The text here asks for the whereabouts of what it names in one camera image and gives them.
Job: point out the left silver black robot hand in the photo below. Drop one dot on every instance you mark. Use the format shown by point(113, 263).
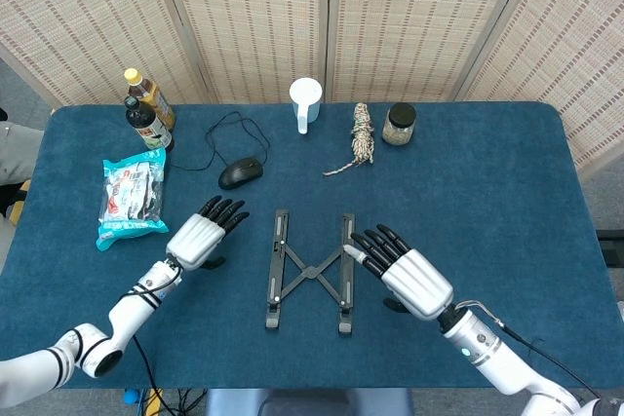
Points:
point(195, 240)

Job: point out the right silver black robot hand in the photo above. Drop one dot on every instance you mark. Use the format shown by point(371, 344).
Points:
point(419, 284)

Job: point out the black folding laptop stand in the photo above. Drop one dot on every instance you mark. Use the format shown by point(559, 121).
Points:
point(310, 271)

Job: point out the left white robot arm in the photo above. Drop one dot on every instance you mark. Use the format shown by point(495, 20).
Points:
point(131, 306)

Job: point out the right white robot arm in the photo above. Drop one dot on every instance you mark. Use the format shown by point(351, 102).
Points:
point(487, 352)

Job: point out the woven folding screen panel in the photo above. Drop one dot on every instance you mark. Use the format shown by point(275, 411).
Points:
point(575, 46)
point(73, 21)
point(414, 21)
point(253, 21)

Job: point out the black computer mouse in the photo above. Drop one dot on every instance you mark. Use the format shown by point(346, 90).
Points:
point(239, 173)

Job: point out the teal snack bag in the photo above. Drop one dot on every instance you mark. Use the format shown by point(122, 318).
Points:
point(129, 192)

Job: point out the blue table mat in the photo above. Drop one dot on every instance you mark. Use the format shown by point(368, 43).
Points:
point(487, 216)

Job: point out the black cap dark bottle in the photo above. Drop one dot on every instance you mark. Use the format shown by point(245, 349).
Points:
point(146, 126)

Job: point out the yellow cap tea bottle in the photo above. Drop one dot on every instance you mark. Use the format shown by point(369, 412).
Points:
point(157, 99)

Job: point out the black lid glass jar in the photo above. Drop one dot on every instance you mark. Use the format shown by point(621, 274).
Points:
point(399, 131)

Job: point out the grey robot torso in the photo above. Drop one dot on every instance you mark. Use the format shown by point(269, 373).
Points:
point(312, 404)

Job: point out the small blue ball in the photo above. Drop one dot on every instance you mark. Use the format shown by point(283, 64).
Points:
point(130, 396)

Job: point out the white and blue mug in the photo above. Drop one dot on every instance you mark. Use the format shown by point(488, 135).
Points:
point(312, 111)

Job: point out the black and yellow item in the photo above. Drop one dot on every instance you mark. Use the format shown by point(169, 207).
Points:
point(14, 199)

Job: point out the person in grey trousers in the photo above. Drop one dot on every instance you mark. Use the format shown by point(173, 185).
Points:
point(19, 153)

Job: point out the black metal frame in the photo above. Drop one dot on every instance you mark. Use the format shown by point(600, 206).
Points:
point(613, 236)

